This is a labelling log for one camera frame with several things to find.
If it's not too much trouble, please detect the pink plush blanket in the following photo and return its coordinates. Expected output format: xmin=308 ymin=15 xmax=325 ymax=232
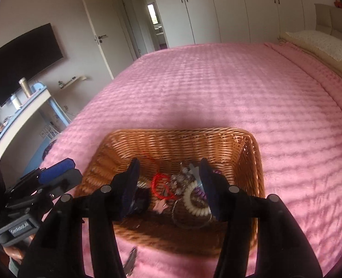
xmin=39 ymin=42 xmax=342 ymax=278

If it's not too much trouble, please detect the brown hair clip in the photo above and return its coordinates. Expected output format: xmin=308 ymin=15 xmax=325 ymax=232
xmin=123 ymin=246 xmax=138 ymax=275

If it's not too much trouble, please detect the white and blue desk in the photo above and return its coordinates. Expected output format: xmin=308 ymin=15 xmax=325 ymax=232
xmin=0 ymin=82 xmax=72 ymax=163

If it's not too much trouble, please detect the white dotted pillow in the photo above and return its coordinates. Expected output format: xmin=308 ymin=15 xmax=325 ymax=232
xmin=285 ymin=30 xmax=342 ymax=64

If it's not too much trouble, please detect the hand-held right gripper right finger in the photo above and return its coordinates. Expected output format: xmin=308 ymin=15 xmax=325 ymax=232
xmin=198 ymin=158 xmax=323 ymax=278

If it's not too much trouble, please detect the beige quilt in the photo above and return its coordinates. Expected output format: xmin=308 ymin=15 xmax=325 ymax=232
xmin=278 ymin=32 xmax=342 ymax=87

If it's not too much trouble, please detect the purple coil bracelet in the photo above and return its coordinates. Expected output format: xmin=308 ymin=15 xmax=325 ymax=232
xmin=196 ymin=171 xmax=218 ymax=202

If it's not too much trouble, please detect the white room door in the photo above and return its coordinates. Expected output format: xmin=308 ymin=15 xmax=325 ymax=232
xmin=79 ymin=0 xmax=140 ymax=80

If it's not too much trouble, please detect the brown wicker basket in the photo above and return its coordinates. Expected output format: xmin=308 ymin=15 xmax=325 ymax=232
xmin=73 ymin=127 xmax=265 ymax=257

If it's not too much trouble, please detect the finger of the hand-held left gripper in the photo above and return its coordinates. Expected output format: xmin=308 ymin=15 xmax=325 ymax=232
xmin=39 ymin=158 xmax=83 ymax=197

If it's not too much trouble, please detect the clear bead bracelet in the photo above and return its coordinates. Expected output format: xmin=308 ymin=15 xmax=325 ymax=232
xmin=169 ymin=174 xmax=193 ymax=194

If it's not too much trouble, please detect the cream coil bracelet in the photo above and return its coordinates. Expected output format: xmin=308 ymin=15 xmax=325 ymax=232
xmin=185 ymin=181 xmax=212 ymax=217

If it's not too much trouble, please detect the white wire rack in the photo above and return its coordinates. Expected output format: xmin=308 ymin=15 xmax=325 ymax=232
xmin=39 ymin=123 xmax=62 ymax=144

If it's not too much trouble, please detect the small wooden wall shelf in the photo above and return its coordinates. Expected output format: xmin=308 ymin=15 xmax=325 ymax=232
xmin=58 ymin=75 xmax=87 ymax=90

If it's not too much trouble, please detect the white wardrobe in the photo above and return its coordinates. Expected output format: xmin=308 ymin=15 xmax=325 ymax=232
xmin=146 ymin=0 xmax=319 ymax=48

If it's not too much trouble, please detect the black wall television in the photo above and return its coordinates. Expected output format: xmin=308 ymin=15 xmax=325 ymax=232
xmin=0 ymin=23 xmax=64 ymax=107

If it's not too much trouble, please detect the red cord bracelet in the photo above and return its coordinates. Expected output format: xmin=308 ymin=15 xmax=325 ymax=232
xmin=142 ymin=151 xmax=174 ymax=200

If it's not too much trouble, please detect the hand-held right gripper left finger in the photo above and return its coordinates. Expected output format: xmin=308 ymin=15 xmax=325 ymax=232
xmin=18 ymin=158 xmax=152 ymax=278

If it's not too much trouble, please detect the hallway window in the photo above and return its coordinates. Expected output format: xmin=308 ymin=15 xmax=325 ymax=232
xmin=147 ymin=3 xmax=158 ymax=25

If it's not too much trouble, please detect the beige padded headboard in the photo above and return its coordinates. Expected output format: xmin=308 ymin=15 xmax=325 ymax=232
xmin=314 ymin=3 xmax=342 ymax=50

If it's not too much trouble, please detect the metal thermos bottle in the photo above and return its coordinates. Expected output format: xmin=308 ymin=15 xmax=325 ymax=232
xmin=18 ymin=77 xmax=33 ymax=97

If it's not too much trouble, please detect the silver chain bracelet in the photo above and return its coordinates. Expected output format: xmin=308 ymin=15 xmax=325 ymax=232
xmin=171 ymin=200 xmax=213 ymax=229

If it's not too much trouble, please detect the small white bottle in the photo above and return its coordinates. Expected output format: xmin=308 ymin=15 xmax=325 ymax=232
xmin=10 ymin=94 xmax=22 ymax=110

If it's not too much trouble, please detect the light blue tassel charm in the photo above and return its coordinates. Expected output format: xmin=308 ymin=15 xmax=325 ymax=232
xmin=180 ymin=162 xmax=202 ymax=186

